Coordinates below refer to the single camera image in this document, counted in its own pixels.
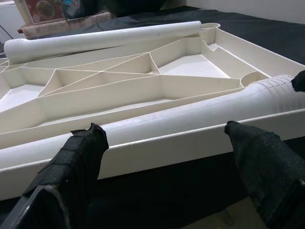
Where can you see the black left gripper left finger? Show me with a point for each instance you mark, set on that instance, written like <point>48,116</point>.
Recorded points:
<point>66,179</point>

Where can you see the white appliance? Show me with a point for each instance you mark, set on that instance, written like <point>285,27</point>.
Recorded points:
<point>7,14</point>

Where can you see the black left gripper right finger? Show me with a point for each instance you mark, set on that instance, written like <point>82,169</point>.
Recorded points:
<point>267,171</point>

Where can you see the white plastic table leg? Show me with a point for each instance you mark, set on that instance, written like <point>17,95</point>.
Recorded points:
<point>107,40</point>
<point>166,114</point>

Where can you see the black plastic table cover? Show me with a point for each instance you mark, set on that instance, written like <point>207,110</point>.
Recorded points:
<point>262,31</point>

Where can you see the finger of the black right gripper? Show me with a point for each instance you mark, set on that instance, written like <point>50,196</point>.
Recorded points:
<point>300,82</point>

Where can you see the white plastic table top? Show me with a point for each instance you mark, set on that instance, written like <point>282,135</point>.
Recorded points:
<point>190,69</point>

